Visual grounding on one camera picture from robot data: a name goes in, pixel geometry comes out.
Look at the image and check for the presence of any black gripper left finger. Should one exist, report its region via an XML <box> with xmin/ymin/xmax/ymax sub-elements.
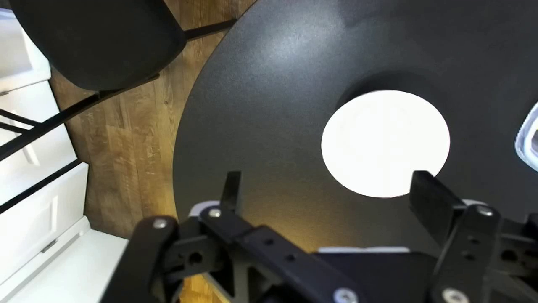
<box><xmin>106</xmin><ymin>170</ymin><xmax>359</xmax><ymax>303</ymax></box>

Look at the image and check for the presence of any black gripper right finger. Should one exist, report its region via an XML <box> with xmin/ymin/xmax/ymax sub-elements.
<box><xmin>410</xmin><ymin>168</ymin><xmax>538</xmax><ymax>303</ymax></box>

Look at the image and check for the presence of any white round bowl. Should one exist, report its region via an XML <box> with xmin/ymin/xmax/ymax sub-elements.
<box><xmin>319</xmin><ymin>89</ymin><xmax>452</xmax><ymax>200</ymax></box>

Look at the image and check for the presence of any white lower cabinet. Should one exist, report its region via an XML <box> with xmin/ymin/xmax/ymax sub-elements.
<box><xmin>0</xmin><ymin>7</ymin><xmax>131</xmax><ymax>303</ymax></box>

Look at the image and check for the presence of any black chair with crossed back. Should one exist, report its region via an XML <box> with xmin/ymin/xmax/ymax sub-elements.
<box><xmin>0</xmin><ymin>0</ymin><xmax>188</xmax><ymax>215</ymax></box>

